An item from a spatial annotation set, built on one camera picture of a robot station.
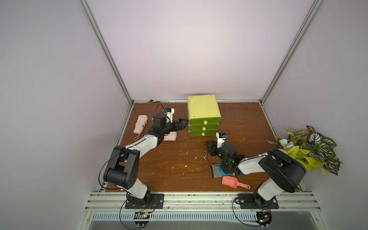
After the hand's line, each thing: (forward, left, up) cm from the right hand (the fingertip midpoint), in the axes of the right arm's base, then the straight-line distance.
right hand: (208, 140), depth 88 cm
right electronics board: (-38, -26, -9) cm, 47 cm away
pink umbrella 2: (+5, +24, -4) cm, 25 cm away
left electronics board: (-39, +36, -9) cm, 53 cm away
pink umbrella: (+17, +49, -4) cm, 52 cm away
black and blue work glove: (-17, -4, -6) cm, 19 cm away
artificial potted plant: (-9, -49, +11) cm, 51 cm away
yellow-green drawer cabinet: (+9, +3, +14) cm, 17 cm away
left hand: (+8, +15, +9) cm, 19 cm away
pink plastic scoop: (-22, -13, -8) cm, 27 cm away
